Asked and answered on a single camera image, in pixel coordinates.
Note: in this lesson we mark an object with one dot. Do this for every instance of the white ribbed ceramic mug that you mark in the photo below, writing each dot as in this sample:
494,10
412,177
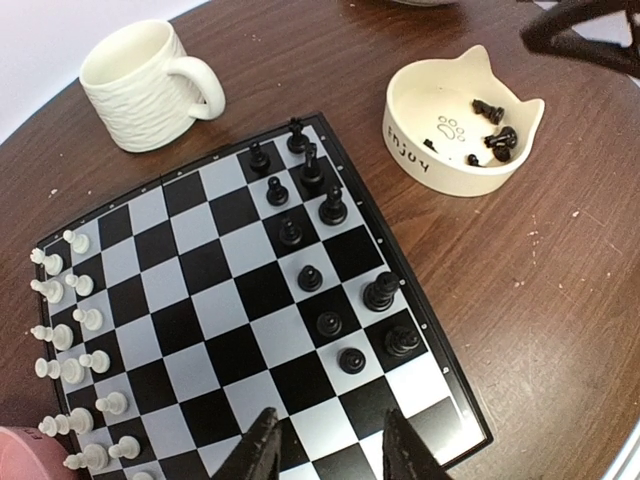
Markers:
146,89

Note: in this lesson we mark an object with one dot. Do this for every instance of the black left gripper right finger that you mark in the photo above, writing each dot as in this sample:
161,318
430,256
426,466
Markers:
405,455

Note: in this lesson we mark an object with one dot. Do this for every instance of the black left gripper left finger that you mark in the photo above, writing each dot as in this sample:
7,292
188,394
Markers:
257,456

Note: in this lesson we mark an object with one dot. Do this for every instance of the white chess pawn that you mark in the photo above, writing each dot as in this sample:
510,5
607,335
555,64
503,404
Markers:
79,242
115,403
127,447
98,361
91,319
82,284
142,476

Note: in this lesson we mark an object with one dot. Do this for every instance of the black chess piece in bowl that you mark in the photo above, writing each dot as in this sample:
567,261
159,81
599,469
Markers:
502,143
494,114

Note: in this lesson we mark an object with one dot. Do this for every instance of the white chess rook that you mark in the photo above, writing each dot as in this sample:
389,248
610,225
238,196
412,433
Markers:
52,264

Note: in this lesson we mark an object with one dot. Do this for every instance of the pink bowl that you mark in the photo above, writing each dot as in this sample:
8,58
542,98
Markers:
28,454

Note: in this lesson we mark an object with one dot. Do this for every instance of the white chess bishop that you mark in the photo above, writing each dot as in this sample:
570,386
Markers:
61,336
94,456

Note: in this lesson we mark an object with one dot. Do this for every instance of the black chess pawn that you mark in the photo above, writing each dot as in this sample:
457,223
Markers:
259,159
309,279
297,141
290,233
277,194
329,324
352,361

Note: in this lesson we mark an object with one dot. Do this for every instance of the white chess queen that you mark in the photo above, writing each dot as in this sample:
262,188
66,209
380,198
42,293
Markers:
70,370

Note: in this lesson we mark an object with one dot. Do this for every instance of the white chess king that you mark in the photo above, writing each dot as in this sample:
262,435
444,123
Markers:
79,420

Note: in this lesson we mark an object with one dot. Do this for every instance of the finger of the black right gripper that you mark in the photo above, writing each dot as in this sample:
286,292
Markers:
552,33

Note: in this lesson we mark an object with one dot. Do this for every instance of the cream bowl of black pieces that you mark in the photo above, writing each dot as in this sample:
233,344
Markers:
433,134

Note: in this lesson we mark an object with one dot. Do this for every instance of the black and white chessboard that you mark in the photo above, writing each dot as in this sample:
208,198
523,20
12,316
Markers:
205,324

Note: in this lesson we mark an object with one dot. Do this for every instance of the black chess piece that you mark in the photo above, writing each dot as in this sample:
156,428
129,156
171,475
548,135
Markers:
494,114
311,175
333,211
502,143
401,341
379,294

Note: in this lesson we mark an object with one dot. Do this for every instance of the white chess knight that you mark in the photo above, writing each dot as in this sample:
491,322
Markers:
52,290

